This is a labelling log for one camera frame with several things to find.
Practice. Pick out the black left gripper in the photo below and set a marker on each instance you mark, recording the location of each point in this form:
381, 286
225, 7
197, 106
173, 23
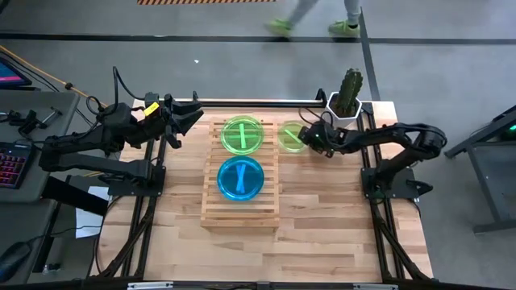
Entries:
161, 123

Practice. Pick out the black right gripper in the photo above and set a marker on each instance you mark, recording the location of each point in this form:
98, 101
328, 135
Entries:
327, 141

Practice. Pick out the translucent green plastic plate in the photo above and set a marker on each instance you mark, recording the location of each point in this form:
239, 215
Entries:
254, 146
288, 144
230, 146
231, 127

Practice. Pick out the translucent blue plastic plate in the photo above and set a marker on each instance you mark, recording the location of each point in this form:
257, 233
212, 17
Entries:
254, 169
227, 189

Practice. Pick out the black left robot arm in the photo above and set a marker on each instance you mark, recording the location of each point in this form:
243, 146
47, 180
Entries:
80, 161

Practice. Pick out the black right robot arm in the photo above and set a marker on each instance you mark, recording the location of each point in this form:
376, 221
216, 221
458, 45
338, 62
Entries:
403, 133

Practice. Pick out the slatted wooden shelf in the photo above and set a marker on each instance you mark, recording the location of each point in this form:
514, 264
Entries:
242, 213

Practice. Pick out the yellow tag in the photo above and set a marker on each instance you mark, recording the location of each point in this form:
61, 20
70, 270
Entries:
152, 108

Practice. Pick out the white faceted plant pot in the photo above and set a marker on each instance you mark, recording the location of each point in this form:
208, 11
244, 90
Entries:
332, 112

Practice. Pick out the green cactus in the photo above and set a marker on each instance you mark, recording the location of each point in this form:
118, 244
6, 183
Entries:
350, 90

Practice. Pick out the silver and black crossbar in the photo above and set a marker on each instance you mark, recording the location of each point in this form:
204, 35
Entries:
250, 101

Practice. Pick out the person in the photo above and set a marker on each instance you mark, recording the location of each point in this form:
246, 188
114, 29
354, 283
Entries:
342, 28

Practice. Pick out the flat black box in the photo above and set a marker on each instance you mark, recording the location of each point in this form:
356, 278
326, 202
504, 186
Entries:
72, 195

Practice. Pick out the white paper sheet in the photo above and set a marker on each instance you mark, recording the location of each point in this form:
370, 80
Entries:
86, 225

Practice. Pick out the black clamp tool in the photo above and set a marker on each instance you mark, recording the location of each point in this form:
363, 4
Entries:
24, 121

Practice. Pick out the desk monitor with pink screen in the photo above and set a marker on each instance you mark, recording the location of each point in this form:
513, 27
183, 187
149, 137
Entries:
10, 76

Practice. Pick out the backlit black keyboard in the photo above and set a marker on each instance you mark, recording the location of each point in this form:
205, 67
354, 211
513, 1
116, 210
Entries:
12, 165

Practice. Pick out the black metal stand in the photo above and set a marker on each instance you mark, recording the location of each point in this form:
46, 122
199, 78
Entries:
483, 189

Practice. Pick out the grey desk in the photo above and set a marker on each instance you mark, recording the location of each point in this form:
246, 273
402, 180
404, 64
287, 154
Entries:
24, 217

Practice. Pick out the black computer mouse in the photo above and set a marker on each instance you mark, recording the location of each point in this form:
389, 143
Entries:
12, 258

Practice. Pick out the black aluminium frame rail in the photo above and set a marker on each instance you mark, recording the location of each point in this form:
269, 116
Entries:
139, 225
383, 237

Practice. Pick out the black frame bar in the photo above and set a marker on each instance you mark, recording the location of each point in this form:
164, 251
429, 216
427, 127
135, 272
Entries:
258, 286

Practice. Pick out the silver metal bracket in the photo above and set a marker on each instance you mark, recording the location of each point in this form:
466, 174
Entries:
375, 287
151, 286

